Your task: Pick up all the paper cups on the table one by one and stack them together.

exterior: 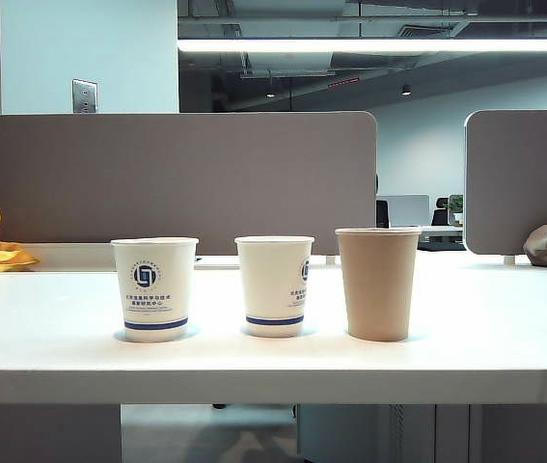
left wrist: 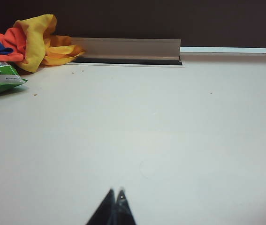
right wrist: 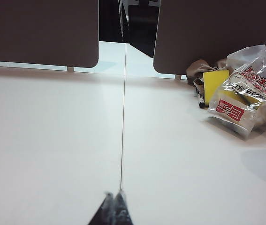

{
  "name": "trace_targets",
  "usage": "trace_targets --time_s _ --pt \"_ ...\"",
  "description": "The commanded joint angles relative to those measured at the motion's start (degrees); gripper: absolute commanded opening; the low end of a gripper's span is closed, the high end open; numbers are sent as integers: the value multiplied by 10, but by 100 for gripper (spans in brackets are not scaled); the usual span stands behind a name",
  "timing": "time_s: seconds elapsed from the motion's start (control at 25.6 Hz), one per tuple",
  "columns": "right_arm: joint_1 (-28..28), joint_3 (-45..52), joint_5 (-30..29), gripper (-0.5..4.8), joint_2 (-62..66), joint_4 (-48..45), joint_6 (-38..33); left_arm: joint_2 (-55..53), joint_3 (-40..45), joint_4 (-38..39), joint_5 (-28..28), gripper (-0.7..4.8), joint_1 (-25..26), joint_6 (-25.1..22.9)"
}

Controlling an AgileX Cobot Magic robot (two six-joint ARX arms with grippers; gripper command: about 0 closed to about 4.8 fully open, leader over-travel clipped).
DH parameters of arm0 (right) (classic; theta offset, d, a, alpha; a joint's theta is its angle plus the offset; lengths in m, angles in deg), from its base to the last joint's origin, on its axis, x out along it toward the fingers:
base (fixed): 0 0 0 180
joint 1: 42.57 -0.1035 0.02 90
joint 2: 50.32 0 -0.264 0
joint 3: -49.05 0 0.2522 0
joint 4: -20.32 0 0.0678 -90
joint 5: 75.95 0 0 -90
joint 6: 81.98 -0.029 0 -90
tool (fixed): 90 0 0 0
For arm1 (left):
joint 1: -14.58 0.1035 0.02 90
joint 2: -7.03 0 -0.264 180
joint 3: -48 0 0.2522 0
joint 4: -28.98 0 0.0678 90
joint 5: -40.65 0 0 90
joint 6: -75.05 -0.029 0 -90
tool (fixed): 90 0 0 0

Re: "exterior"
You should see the ceiling light strip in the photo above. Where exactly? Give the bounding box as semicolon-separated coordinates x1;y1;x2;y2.
177;38;547;53

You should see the metal wall switch plate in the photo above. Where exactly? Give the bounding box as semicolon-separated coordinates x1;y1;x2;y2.
71;78;99;115

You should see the black office chair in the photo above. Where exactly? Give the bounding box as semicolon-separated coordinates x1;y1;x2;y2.
431;196;450;226

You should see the white background desk screen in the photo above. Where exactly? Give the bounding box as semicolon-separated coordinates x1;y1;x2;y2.
378;194;431;228

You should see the green potted plant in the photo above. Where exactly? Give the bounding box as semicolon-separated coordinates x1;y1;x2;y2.
448;194;465;228

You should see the brown plain paper cup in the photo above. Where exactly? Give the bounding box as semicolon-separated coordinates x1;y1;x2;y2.
334;227;423;342

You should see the grey under-desk cabinet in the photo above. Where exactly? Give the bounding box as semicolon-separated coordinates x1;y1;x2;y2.
296;403;472;463

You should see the white logo paper cup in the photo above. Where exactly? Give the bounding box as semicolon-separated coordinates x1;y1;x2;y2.
233;235;316;339
110;236;201;343

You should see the narrow grey-brown desk partition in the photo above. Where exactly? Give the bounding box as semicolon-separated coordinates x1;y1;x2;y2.
463;109;547;257

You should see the wide grey-brown desk partition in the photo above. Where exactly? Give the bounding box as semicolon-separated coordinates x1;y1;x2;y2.
0;111;379;257

